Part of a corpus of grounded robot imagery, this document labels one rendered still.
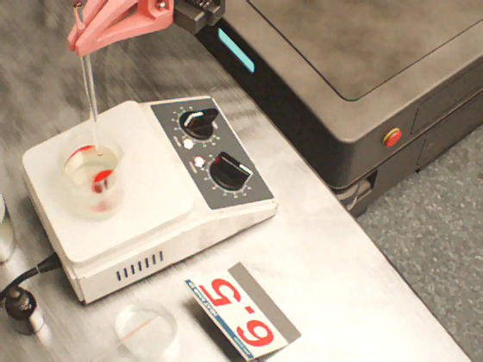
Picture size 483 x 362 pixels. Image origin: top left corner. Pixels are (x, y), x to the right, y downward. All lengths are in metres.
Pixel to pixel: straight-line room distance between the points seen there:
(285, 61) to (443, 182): 0.48
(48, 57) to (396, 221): 0.91
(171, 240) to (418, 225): 0.99
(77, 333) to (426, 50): 0.83
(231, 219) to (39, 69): 0.28
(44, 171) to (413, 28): 0.83
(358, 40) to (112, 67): 0.59
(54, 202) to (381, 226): 1.01
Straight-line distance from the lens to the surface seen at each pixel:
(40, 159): 0.87
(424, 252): 1.77
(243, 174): 0.88
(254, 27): 1.53
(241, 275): 0.90
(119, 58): 1.02
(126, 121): 0.88
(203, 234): 0.88
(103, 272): 0.85
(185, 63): 1.02
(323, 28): 1.53
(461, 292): 1.76
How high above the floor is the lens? 1.59
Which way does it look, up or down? 62 degrees down
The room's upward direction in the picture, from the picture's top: 3 degrees clockwise
